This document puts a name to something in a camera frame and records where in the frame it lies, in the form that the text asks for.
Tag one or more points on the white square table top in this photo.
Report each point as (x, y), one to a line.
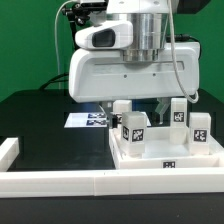
(160, 153)

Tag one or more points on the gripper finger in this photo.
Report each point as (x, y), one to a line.
(111, 118)
(163, 105)

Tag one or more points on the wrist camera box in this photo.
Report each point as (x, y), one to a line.
(109, 35)

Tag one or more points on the white marker sheet with tags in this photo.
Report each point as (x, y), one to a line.
(86, 120)

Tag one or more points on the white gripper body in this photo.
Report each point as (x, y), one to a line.
(105, 76)

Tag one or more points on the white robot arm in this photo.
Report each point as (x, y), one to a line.
(131, 52)

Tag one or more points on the white U-shaped obstacle fence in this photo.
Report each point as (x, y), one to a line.
(105, 182)

